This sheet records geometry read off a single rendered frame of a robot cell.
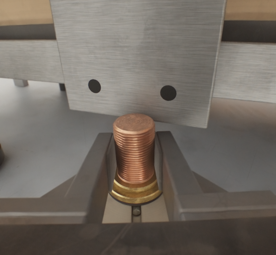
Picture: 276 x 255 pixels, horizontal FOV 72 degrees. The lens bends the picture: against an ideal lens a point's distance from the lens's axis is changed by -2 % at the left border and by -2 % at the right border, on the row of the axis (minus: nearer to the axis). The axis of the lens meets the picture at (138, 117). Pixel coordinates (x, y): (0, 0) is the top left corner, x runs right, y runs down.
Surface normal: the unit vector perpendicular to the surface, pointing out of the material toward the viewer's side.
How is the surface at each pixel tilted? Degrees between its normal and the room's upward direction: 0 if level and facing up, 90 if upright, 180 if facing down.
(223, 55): 90
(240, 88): 90
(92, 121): 180
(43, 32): 90
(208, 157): 180
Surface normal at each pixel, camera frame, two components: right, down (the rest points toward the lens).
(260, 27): -0.32, 0.43
